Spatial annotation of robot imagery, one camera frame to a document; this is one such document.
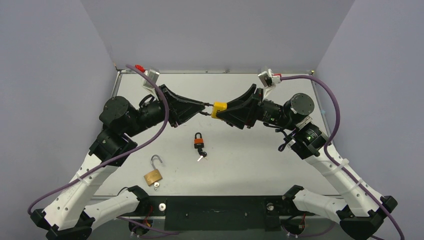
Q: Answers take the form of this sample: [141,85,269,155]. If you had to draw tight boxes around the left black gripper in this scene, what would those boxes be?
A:
[125,85,206,138]

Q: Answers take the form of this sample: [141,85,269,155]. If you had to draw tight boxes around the yellow padlock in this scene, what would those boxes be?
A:
[199,102,228,119]

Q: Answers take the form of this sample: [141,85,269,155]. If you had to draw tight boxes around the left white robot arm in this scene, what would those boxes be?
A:
[30,85,206,240]

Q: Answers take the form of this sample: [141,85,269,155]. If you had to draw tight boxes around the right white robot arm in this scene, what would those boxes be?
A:
[212,84,398,240]

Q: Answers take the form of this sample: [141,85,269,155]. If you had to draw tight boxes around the key of large padlock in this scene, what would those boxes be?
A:
[153,182,160,191]

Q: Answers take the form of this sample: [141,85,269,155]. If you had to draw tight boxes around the orange padlock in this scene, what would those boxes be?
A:
[193,132,205,149]

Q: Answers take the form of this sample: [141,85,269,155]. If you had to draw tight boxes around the keys of orange padlock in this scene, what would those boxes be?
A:
[197,148,208,162]

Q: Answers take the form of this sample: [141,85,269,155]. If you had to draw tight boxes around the large brass padlock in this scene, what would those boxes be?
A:
[143,154,163,186]

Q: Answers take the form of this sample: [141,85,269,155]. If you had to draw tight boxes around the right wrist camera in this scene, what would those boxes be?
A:
[257,66,282,99]

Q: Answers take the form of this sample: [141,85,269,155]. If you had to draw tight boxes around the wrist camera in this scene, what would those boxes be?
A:
[257,66,282,99]
[142,67,160,99]

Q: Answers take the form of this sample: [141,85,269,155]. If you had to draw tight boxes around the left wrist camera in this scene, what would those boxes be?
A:
[142,67,160,99]

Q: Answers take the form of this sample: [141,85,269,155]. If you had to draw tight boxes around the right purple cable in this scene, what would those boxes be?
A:
[277,74,406,240]

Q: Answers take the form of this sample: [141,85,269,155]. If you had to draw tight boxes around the purple cable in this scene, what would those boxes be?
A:
[277,74,406,240]
[27,64,170,216]

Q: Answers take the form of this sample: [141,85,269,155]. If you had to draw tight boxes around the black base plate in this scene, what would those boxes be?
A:
[126,195,304,232]

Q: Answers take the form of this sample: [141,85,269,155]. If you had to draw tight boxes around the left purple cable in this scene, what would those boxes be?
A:
[27,64,170,216]

